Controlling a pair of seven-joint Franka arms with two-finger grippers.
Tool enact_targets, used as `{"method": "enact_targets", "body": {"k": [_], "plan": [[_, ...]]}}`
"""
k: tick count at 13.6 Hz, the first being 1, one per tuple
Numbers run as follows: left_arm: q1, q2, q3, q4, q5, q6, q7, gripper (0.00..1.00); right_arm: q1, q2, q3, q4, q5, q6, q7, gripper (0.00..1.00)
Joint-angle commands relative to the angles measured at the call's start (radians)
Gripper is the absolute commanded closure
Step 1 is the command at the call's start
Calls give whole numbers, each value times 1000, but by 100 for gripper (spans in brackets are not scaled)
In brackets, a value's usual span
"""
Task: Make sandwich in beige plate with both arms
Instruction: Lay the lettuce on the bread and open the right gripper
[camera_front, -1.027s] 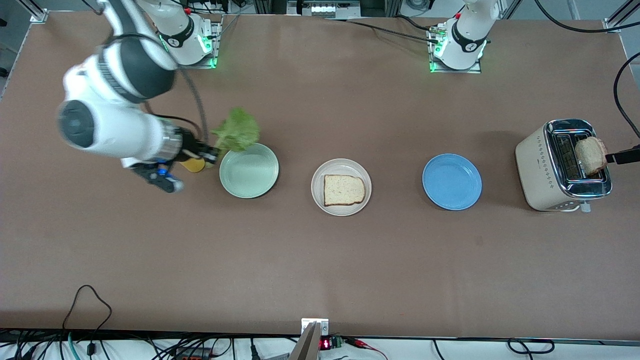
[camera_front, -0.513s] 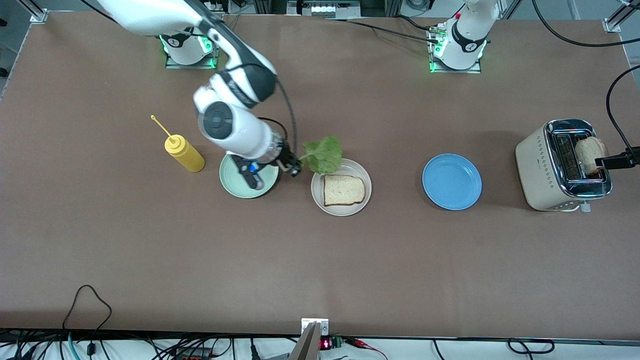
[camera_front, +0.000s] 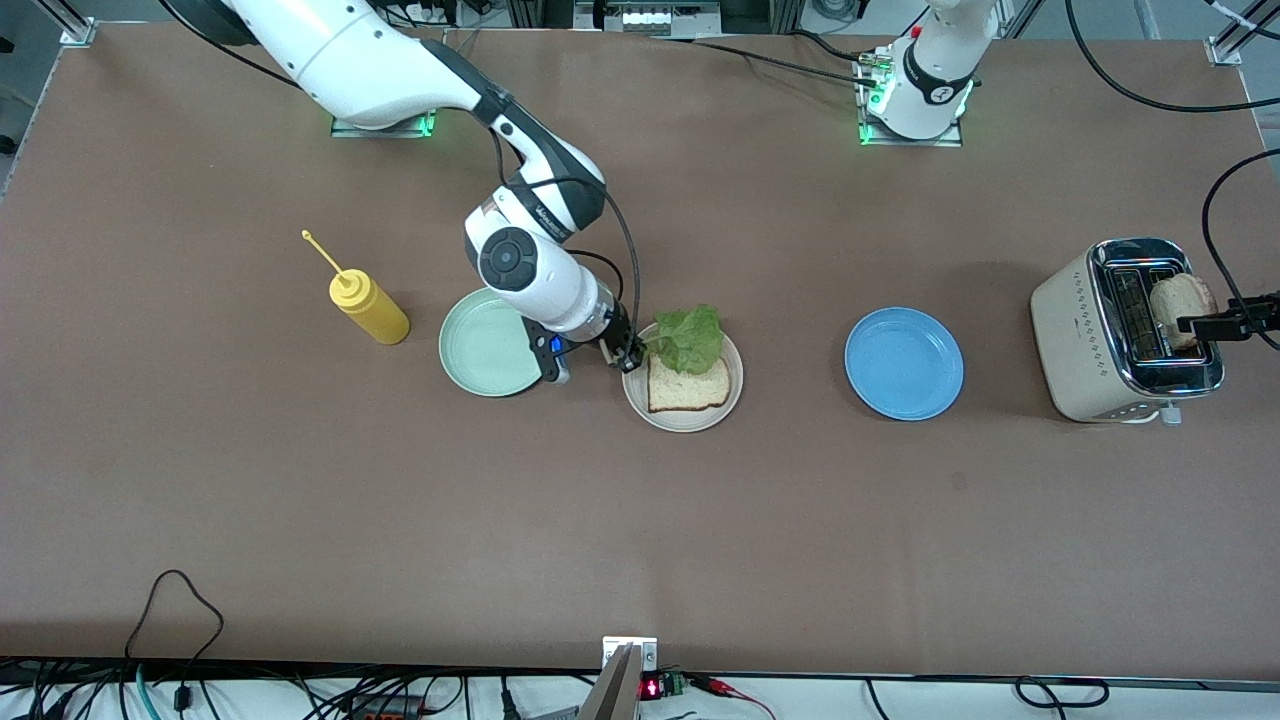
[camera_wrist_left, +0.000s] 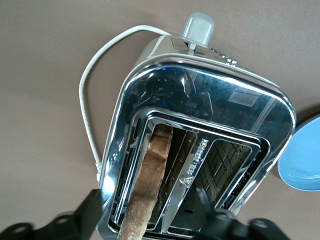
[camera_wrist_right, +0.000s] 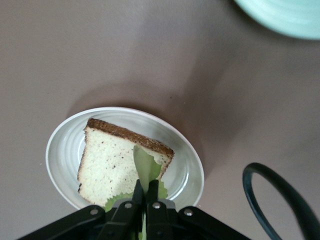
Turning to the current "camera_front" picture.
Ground green lettuce leaf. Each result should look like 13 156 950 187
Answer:
645 304 725 376

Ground bread slice with brown crust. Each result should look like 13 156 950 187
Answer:
1149 273 1219 351
647 352 732 413

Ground yellow squeeze bottle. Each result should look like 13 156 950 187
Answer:
302 230 411 346

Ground beige plate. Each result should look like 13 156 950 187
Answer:
622 320 745 433

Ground pale green plate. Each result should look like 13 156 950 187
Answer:
438 286 549 398

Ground blue plate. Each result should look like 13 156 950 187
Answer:
844 307 965 422

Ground beige chrome toaster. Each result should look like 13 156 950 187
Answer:
1030 237 1226 426

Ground aluminium corner profile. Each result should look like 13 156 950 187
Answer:
42 0 99 48
1205 0 1280 67

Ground grey power strip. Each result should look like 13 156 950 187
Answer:
573 0 723 37

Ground aluminium bar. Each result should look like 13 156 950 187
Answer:
578 643 643 720

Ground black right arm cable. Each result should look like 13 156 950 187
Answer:
160 0 643 336

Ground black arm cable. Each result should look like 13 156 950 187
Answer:
1063 0 1280 351
160 0 643 336

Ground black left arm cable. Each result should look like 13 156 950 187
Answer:
1063 0 1280 351

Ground small metal bracket plate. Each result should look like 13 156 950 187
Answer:
602 636 660 673

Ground black cable across table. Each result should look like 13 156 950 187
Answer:
650 36 881 91

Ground red clip lead wires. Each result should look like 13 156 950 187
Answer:
690 675 776 720

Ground black coiled cable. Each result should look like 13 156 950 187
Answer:
1014 676 1111 709

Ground thin black looped cable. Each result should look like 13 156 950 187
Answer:
124 568 227 713

